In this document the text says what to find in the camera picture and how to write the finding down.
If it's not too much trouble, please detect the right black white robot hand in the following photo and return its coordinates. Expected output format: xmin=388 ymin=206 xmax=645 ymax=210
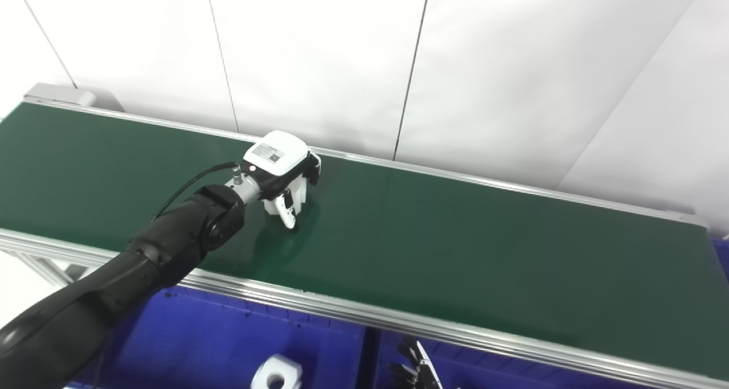
xmin=388 ymin=336 xmax=446 ymax=389

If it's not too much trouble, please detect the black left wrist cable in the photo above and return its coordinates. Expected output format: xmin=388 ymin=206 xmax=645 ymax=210
xmin=150 ymin=161 xmax=241 ymax=223

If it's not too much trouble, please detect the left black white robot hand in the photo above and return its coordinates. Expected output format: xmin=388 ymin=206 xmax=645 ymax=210
xmin=241 ymin=130 xmax=322 ymax=231

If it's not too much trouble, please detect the green conveyor belt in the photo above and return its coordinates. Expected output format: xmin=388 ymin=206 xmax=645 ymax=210
xmin=0 ymin=103 xmax=729 ymax=379
xmin=0 ymin=83 xmax=729 ymax=389

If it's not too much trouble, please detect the blue plastic bin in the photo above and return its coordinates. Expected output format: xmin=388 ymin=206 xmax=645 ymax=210
xmin=369 ymin=327 xmax=729 ymax=389
xmin=708 ymin=238 xmax=729 ymax=267
xmin=64 ymin=285 xmax=372 ymax=389

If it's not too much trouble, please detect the aluminium conveyor leg frame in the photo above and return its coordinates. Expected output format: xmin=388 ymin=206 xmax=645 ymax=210
xmin=0 ymin=248 xmax=96 ymax=292

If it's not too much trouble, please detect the white plastic part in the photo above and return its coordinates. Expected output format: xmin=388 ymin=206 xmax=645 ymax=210
xmin=263 ymin=178 xmax=310 ymax=216
xmin=251 ymin=353 xmax=304 ymax=389

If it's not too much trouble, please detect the grey conveyor end cover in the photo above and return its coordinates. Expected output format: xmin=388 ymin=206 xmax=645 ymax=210
xmin=23 ymin=83 xmax=98 ymax=108

